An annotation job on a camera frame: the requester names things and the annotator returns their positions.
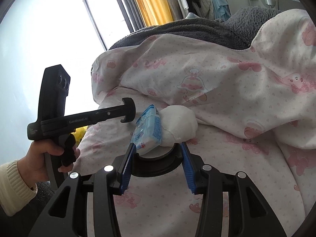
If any blue tissue packet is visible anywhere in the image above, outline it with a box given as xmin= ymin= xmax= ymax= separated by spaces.
xmin=131 ymin=104 xmax=162 ymax=155

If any black curved plastic piece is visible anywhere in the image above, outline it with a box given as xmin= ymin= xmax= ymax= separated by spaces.
xmin=131 ymin=143 xmax=183 ymax=178

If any person's left hand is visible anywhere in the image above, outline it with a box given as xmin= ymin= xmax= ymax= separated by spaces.
xmin=17 ymin=139 xmax=81 ymax=189

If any yellow plastic bag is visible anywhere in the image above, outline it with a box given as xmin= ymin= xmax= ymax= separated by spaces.
xmin=72 ymin=126 xmax=87 ymax=146

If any white rolled sock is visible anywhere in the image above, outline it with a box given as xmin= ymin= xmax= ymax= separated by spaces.
xmin=159 ymin=105 xmax=198 ymax=147

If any glass balcony door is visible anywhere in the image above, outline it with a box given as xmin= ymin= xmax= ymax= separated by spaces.
xmin=84 ymin=0 xmax=134 ymax=50

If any dark grey curtain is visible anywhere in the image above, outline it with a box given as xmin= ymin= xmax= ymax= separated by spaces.
xmin=116 ymin=0 xmax=145 ymax=33

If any pink cartoon print duvet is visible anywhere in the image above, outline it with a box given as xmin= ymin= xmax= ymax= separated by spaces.
xmin=74 ymin=9 xmax=315 ymax=236

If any yellow curtain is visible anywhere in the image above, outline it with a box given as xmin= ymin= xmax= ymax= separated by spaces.
xmin=135 ymin=0 xmax=174 ymax=27

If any dark grey fleece blanket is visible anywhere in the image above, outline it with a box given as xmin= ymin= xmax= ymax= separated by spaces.
xmin=110 ymin=7 xmax=280 ymax=50

